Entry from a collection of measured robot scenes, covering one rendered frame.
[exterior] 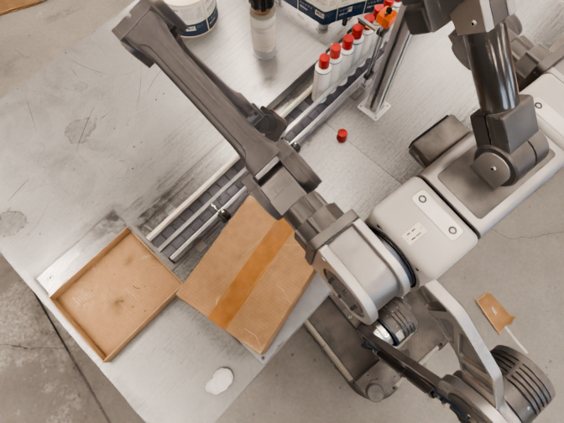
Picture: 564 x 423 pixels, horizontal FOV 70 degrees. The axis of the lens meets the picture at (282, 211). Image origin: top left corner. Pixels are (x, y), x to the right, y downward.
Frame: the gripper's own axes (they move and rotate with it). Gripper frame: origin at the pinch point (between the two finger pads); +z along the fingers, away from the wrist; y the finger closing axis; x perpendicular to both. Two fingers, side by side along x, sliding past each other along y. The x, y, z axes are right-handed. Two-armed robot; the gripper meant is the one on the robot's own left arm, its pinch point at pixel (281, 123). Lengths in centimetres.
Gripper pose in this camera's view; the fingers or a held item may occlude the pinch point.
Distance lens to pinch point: 133.1
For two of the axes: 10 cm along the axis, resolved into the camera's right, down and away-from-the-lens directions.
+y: -7.2, -6.5, 2.2
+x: -5.3, 7.3, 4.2
